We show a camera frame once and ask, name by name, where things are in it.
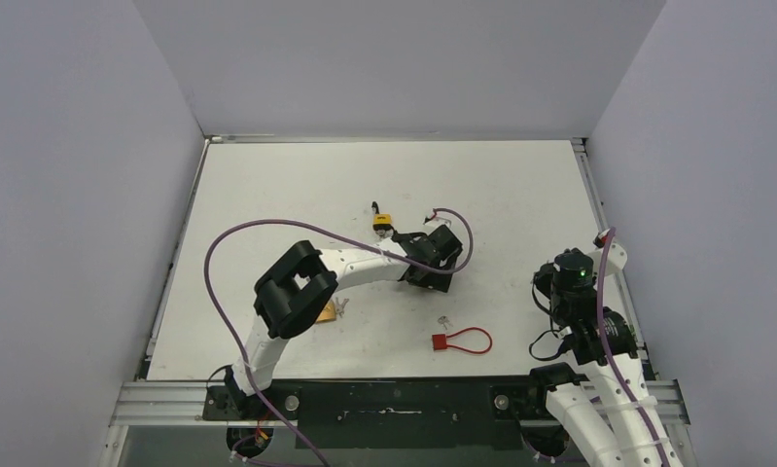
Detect yellow black padlock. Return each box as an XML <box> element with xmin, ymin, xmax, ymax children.
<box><xmin>371</xmin><ymin>201</ymin><xmax>395</xmax><ymax>239</ymax></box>

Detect keys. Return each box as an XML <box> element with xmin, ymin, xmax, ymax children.
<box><xmin>438</xmin><ymin>316</ymin><xmax>452</xmax><ymax>331</ymax></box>
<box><xmin>334</xmin><ymin>298</ymin><xmax>349</xmax><ymax>318</ymax></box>

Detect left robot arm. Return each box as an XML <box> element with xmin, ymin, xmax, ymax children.
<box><xmin>203</xmin><ymin>220</ymin><xmax>475</xmax><ymax>419</ymax></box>

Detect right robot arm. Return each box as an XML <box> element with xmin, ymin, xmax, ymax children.
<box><xmin>525</xmin><ymin>243</ymin><xmax>683</xmax><ymax>466</ymax></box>

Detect keys beside long-shackle padlock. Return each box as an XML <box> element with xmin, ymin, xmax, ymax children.
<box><xmin>334</xmin><ymin>298</ymin><xmax>349</xmax><ymax>318</ymax></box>

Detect brass padlock long shackle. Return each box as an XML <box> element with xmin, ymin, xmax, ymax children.
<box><xmin>316</xmin><ymin>303</ymin><xmax>337</xmax><ymax>323</ymax></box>

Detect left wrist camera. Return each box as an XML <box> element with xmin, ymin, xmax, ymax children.
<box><xmin>423</xmin><ymin>216</ymin><xmax>452</xmax><ymax>233</ymax></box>

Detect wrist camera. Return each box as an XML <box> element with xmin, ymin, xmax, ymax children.
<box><xmin>587</xmin><ymin>230</ymin><xmax>628</xmax><ymax>277</ymax></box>
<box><xmin>423</xmin><ymin>216</ymin><xmax>452</xmax><ymax>233</ymax></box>

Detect red cable lock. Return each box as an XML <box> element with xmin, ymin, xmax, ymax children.
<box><xmin>430</xmin><ymin>327</ymin><xmax>494</xmax><ymax>356</ymax></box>

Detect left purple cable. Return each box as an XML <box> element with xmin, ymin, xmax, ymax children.
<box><xmin>203</xmin><ymin>207</ymin><xmax>475</xmax><ymax>467</ymax></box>

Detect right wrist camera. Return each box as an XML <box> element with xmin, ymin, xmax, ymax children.
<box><xmin>587</xmin><ymin>230</ymin><xmax>628</xmax><ymax>277</ymax></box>

